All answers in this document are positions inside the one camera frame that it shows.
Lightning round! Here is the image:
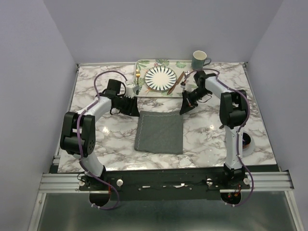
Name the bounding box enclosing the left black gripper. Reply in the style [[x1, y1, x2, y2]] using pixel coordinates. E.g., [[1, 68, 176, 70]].
[[115, 94, 140, 116]]

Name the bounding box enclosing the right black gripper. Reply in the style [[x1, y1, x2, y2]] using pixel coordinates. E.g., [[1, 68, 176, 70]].
[[180, 88, 210, 115]]

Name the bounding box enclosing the grey cloth napkin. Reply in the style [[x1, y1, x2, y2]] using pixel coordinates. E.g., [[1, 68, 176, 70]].
[[134, 111, 183, 154]]

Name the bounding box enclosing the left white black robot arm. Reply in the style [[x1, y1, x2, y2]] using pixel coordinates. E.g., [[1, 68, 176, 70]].
[[60, 79, 140, 190]]

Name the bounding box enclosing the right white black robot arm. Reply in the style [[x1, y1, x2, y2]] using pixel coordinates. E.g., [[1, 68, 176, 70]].
[[180, 68, 250, 189]]

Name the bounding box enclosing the bronze knife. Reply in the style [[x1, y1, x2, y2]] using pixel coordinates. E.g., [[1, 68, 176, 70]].
[[167, 71, 185, 95]]

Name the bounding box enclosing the silver spoon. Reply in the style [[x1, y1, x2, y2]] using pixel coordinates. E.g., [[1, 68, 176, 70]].
[[184, 71, 190, 79]]

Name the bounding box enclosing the striped white plate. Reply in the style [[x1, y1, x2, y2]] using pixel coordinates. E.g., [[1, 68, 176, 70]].
[[144, 66, 177, 91]]

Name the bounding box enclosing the floral serving tray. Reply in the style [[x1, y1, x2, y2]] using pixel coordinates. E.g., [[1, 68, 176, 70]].
[[133, 59, 192, 98]]

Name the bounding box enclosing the teal ceramic mug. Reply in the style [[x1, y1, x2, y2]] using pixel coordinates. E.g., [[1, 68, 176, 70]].
[[191, 51, 212, 70]]

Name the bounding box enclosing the orange black object on saucer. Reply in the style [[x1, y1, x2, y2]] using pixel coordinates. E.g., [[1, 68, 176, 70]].
[[242, 132, 251, 149]]

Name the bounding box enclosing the small white saucer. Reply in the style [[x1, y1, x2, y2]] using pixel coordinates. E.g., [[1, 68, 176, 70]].
[[242, 134, 255, 157]]

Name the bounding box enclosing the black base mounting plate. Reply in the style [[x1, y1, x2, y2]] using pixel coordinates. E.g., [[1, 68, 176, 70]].
[[79, 167, 250, 201]]

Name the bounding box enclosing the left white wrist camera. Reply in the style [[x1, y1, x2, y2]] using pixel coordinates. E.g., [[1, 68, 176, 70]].
[[125, 84, 139, 98]]

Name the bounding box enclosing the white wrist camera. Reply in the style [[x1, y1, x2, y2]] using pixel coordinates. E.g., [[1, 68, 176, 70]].
[[180, 81, 188, 90], [125, 84, 139, 98]]

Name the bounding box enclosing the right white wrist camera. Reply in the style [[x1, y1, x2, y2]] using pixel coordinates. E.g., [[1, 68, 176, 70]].
[[180, 81, 188, 90]]

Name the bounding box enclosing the gold green-handled fork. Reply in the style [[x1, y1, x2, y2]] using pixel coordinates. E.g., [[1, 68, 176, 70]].
[[136, 69, 141, 86]]

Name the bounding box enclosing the aluminium frame rail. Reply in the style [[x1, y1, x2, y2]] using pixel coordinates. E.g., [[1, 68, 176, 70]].
[[38, 171, 294, 194]]

